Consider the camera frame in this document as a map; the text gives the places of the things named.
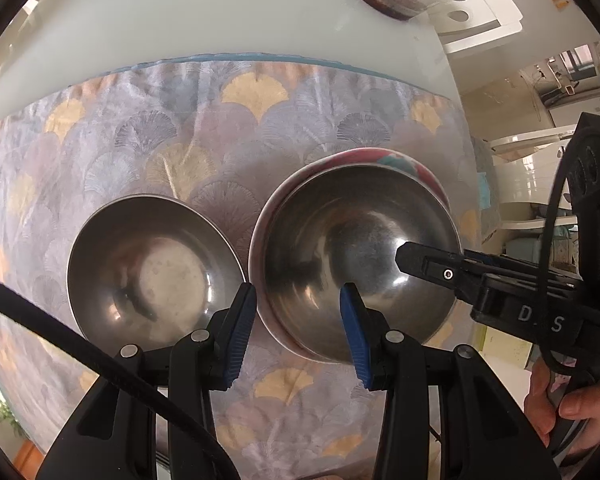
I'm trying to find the pink plastic bowl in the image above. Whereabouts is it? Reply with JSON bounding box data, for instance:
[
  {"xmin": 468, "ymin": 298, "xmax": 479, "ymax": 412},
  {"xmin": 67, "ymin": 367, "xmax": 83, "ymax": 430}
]
[{"xmin": 247, "ymin": 146, "xmax": 454, "ymax": 361}]

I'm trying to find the person right hand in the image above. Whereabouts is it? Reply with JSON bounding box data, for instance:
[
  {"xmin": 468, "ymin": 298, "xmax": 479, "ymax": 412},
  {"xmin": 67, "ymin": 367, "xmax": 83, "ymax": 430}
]
[{"xmin": 524, "ymin": 359, "xmax": 600, "ymax": 456}]

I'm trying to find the white chair right side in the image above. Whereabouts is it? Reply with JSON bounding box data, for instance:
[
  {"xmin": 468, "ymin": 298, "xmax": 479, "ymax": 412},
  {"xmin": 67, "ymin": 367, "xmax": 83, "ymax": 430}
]
[{"xmin": 428, "ymin": 0, "xmax": 522, "ymax": 58}]

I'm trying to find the patterned fan-motif tablecloth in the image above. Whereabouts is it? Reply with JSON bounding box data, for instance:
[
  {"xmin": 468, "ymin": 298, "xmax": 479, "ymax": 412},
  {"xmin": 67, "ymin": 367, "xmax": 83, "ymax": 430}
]
[{"xmin": 0, "ymin": 58, "xmax": 488, "ymax": 479}]

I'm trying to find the steel bowl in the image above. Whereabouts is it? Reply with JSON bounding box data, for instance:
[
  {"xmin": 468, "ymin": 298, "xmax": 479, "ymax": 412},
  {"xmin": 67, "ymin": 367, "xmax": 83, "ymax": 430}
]
[
  {"xmin": 67, "ymin": 194, "xmax": 246, "ymax": 354},
  {"xmin": 262, "ymin": 162, "xmax": 464, "ymax": 365}
]

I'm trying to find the black cable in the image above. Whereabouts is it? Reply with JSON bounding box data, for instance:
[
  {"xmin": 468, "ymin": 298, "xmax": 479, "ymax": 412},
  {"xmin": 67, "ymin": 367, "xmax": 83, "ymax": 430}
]
[{"xmin": 0, "ymin": 271, "xmax": 242, "ymax": 480}]

